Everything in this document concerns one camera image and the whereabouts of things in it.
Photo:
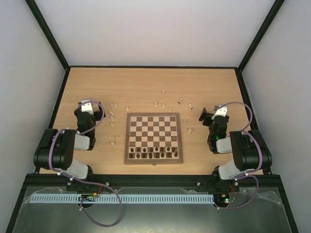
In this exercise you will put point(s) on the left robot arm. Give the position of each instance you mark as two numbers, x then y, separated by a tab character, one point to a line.
56	148

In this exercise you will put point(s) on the dark pieces back row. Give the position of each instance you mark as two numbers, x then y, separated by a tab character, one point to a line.
152	149

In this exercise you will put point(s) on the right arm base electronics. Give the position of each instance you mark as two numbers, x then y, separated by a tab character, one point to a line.
223	200

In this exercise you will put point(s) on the dark pieces front row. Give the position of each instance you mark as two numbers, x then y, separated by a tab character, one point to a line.
151	155

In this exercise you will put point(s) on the black aluminium frame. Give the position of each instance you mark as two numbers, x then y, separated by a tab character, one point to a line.
184	181

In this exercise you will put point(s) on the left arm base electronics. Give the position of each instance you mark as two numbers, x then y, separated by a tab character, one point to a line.
87	200

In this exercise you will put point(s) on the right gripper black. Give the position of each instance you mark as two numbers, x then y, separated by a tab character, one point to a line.
209	118

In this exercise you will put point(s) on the dark pieces row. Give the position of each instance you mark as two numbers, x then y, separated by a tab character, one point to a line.
151	155
152	149

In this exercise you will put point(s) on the wooden chess board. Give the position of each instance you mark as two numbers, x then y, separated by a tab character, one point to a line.
153	130

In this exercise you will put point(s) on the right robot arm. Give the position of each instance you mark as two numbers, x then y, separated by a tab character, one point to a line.
249	150

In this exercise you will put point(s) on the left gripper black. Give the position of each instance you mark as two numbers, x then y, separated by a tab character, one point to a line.
99	116

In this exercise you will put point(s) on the grey slotted cable duct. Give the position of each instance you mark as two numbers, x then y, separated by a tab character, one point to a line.
126	199

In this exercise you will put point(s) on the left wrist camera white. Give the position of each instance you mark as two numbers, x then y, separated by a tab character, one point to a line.
86	106

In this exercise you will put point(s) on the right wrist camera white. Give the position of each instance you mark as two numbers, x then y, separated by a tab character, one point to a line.
219	111

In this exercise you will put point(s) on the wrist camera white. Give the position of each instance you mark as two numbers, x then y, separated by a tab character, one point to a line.
86	106
219	111

